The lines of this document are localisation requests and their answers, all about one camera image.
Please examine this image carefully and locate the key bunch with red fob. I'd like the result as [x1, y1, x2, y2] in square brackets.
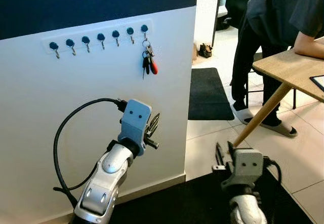
[141, 40, 159, 79]

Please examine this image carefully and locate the white slipper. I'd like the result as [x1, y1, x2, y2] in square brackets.
[232, 104, 255, 124]
[258, 120, 298, 137]

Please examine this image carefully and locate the black door mat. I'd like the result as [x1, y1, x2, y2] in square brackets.
[188, 67, 235, 121]

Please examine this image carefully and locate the large black rug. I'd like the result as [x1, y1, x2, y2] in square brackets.
[109, 169, 314, 224]

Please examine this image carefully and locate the black metal chair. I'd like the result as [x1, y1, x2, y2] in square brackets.
[248, 57, 299, 109]

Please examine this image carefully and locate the pair of dark shoes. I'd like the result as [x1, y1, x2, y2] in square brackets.
[198, 43, 213, 59]

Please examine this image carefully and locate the white key rack plate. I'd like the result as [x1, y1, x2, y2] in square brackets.
[43, 20, 154, 58]

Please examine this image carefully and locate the blue knob metal hook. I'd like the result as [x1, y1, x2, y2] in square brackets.
[112, 30, 122, 47]
[82, 36, 92, 53]
[97, 33, 107, 50]
[126, 27, 136, 44]
[49, 42, 61, 59]
[65, 39, 76, 56]
[140, 24, 150, 42]

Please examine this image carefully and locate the wooden table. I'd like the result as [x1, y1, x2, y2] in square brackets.
[233, 36, 324, 147]

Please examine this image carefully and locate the black bag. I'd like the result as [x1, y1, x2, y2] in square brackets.
[216, 14, 233, 31]

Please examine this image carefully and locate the person in dark clothes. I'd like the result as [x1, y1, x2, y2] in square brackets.
[230, 0, 324, 129]

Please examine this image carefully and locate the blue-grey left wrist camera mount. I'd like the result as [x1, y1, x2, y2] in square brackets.
[117, 99, 153, 157]

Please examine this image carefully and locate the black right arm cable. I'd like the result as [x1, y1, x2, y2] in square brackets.
[262, 158, 283, 186]

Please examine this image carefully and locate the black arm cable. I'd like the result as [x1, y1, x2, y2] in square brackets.
[53, 98, 128, 207]
[262, 158, 283, 186]

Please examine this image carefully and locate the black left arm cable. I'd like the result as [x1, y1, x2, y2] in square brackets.
[53, 98, 128, 207]

